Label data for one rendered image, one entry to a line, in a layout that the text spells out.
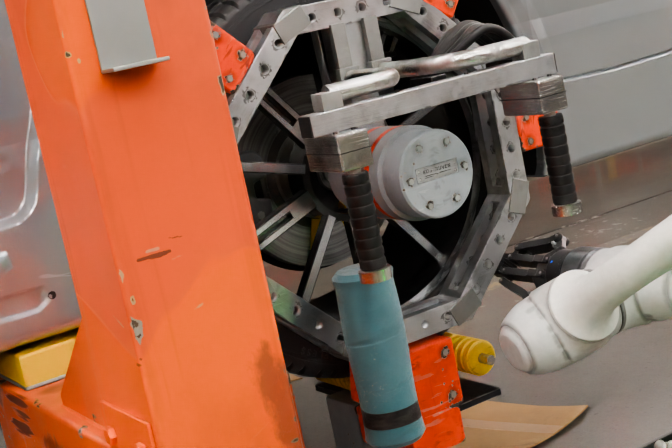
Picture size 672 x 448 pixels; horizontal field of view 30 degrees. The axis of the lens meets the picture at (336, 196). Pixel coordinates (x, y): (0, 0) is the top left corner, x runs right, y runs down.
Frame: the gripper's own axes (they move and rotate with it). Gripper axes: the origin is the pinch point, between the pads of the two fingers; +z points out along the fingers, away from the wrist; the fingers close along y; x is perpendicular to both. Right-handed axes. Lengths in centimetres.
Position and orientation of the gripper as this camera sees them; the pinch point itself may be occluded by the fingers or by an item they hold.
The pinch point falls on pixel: (496, 264)
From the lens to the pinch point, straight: 210.4
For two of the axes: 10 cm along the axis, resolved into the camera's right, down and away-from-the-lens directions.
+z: -5.1, -0.3, 8.6
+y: 4.5, -8.6, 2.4
